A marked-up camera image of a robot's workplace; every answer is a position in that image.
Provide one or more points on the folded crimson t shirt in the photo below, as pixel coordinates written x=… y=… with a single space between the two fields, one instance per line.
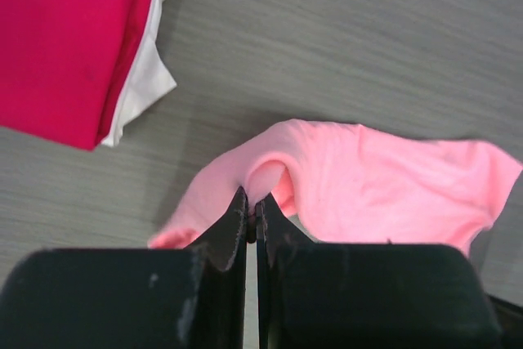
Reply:
x=64 y=64

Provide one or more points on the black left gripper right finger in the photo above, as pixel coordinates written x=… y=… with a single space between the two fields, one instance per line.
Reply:
x=325 y=295

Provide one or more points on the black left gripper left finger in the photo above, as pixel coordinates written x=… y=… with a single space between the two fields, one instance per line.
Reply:
x=192 y=297

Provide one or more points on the folded white t shirt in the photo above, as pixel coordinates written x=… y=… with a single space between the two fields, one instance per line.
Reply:
x=146 y=82

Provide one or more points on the pink t shirt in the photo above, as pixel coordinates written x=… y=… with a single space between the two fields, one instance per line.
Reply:
x=351 y=184

